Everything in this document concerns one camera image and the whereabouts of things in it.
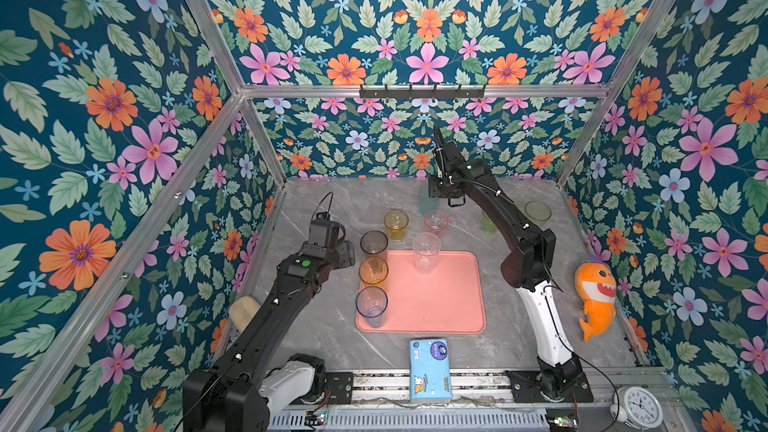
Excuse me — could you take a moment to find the teal tall glass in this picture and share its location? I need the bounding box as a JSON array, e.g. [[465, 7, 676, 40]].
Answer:
[[418, 185, 440, 216]]

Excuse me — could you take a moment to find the dark grey tall glass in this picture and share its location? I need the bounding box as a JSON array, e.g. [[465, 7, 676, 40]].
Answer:
[[359, 230, 389, 261]]

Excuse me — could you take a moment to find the amber tall glass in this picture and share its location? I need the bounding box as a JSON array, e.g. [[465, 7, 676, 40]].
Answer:
[[358, 256, 389, 288]]

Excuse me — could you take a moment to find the blue-grey tall glass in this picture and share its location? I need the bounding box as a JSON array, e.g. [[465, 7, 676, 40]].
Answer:
[[355, 286, 389, 328]]

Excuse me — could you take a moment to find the yellow short glass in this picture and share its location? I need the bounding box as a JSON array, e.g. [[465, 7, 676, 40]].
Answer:
[[384, 209, 410, 242]]

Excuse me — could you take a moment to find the clear tall glass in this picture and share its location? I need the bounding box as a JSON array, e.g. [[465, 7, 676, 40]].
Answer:
[[412, 232, 441, 273]]

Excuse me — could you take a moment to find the light green tall glass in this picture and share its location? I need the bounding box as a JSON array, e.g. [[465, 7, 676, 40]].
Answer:
[[524, 200, 552, 229]]

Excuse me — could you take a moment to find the pink plastic tray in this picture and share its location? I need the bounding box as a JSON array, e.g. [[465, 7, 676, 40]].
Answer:
[[356, 250, 486, 336]]

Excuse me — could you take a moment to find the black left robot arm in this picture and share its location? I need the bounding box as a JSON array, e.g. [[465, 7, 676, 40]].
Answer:
[[179, 212, 355, 431]]

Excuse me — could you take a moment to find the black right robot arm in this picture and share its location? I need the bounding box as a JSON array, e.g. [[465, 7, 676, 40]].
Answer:
[[428, 126, 584, 402]]

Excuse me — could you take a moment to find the pink short glass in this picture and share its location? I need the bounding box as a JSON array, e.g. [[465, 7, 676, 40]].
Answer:
[[423, 210, 450, 238]]

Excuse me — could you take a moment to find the green short glass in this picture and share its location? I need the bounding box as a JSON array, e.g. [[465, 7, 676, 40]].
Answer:
[[481, 212, 498, 234]]

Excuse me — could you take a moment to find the beige sponge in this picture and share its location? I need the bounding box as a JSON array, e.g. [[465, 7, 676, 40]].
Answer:
[[229, 296, 260, 333]]

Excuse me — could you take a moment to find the blue tissue pack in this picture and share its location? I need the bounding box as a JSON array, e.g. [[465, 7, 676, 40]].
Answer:
[[409, 338, 453, 404]]

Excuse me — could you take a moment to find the orange plush toy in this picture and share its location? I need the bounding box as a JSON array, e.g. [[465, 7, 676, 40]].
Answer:
[[575, 263, 617, 342]]

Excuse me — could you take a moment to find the white alarm clock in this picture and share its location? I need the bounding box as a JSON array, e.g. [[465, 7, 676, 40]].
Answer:
[[610, 386, 663, 430]]

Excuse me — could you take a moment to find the black hook rail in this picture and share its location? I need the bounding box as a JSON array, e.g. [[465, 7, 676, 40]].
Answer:
[[358, 84, 486, 101]]

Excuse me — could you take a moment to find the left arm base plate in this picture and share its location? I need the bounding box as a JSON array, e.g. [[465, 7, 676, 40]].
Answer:
[[293, 372, 355, 407]]

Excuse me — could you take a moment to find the white ribbed cable duct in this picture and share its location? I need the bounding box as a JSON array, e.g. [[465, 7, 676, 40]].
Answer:
[[268, 409, 550, 431]]

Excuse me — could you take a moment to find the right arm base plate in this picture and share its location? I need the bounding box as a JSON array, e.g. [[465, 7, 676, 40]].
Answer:
[[504, 370, 595, 404]]

